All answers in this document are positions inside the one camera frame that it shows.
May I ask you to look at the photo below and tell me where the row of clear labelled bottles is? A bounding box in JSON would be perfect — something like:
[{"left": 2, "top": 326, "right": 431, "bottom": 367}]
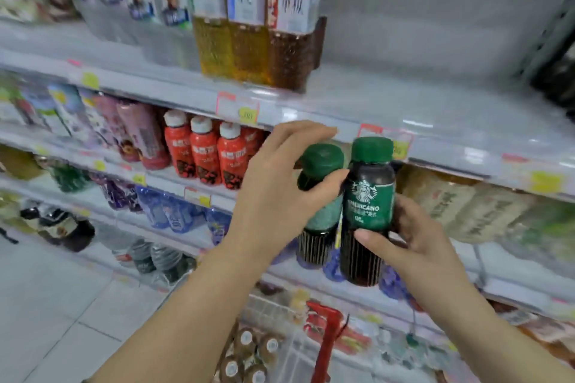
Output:
[{"left": 54, "top": 0, "right": 200, "bottom": 70}]

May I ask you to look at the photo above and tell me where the amber tea bottle blue-edged label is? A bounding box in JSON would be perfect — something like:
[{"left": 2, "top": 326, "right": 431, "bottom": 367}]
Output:
[{"left": 225, "top": 0, "right": 272, "bottom": 86}]

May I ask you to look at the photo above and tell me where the person's right hand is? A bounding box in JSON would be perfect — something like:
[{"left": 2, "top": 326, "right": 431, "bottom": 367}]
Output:
[{"left": 354, "top": 194, "right": 473, "bottom": 312}]

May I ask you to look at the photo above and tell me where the red bottle white cap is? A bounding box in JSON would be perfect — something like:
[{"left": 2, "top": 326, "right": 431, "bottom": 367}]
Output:
[
  {"left": 189, "top": 116, "right": 223, "bottom": 186},
  {"left": 163, "top": 109, "right": 197, "bottom": 180},
  {"left": 217, "top": 121, "right": 250, "bottom": 191},
  {"left": 242, "top": 126, "right": 267, "bottom": 162}
]

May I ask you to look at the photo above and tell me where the dark round bottle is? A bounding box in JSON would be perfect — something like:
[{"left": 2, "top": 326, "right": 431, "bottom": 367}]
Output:
[{"left": 20, "top": 202, "right": 96, "bottom": 253}]

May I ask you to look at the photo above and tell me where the yellow tea bottle white label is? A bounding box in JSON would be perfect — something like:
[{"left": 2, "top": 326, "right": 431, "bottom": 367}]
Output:
[{"left": 186, "top": 0, "right": 234, "bottom": 79}]

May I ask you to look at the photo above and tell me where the row of blue drink bottles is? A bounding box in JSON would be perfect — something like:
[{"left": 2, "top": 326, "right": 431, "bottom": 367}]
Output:
[{"left": 135, "top": 184, "right": 233, "bottom": 246}]

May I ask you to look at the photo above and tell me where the row of green labelled bottles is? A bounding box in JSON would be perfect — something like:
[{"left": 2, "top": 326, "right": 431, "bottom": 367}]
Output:
[{"left": 501, "top": 201, "right": 575, "bottom": 264}]

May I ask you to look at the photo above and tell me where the green cap coffee bottle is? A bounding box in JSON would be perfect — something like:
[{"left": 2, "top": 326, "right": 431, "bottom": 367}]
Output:
[
  {"left": 296, "top": 143, "right": 346, "bottom": 269},
  {"left": 340, "top": 136, "right": 397, "bottom": 288}
]

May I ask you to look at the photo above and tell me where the row of beige labelled bottles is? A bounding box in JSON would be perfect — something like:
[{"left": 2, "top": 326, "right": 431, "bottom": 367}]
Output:
[{"left": 397, "top": 166, "right": 540, "bottom": 245}]

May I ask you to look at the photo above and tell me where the row of colourful drink bottles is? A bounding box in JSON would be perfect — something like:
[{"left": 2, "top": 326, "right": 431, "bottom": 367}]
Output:
[{"left": 0, "top": 75, "right": 106, "bottom": 151}]

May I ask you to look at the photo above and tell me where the green drink bottle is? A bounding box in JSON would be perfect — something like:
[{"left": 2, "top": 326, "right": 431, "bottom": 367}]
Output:
[{"left": 47, "top": 159, "right": 94, "bottom": 194}]

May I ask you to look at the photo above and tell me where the clear water bottle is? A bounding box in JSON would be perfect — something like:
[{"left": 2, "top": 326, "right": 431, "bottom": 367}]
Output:
[
  {"left": 150, "top": 243, "right": 197, "bottom": 285},
  {"left": 128, "top": 239, "right": 157, "bottom": 275}
]

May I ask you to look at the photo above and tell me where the wire shopping cart red handle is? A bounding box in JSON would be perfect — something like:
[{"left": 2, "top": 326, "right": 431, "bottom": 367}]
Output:
[{"left": 215, "top": 286, "right": 454, "bottom": 383}]

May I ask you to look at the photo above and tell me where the dark tea bottle red-edged label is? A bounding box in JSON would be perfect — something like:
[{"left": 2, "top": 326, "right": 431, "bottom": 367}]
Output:
[{"left": 266, "top": 0, "right": 329, "bottom": 92}]

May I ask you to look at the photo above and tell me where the person's left hand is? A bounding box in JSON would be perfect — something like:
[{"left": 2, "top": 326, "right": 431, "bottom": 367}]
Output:
[{"left": 227, "top": 120, "right": 350, "bottom": 262}]

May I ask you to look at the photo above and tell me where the pink drink bottle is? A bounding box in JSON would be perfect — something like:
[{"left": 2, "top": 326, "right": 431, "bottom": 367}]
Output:
[
  {"left": 116, "top": 101, "right": 172, "bottom": 171},
  {"left": 92, "top": 94, "right": 141, "bottom": 163}
]

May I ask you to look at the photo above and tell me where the white store shelf unit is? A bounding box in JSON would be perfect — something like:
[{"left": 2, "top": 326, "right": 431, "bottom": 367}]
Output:
[{"left": 0, "top": 0, "right": 575, "bottom": 352}]

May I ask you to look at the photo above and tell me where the purple drink bottle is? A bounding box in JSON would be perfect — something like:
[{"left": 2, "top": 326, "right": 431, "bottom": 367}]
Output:
[{"left": 91, "top": 173, "right": 143, "bottom": 214}]

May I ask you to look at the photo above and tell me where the person's left forearm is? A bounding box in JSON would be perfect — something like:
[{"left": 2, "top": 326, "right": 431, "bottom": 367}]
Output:
[{"left": 87, "top": 237, "right": 276, "bottom": 383}]

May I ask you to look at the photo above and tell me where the yellow drink bottle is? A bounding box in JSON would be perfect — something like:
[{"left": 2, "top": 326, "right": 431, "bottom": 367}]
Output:
[{"left": 0, "top": 144, "right": 45, "bottom": 182}]

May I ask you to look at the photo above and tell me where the person's right forearm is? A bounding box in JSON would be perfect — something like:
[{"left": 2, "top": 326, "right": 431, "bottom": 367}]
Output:
[{"left": 420, "top": 277, "right": 575, "bottom": 383}]

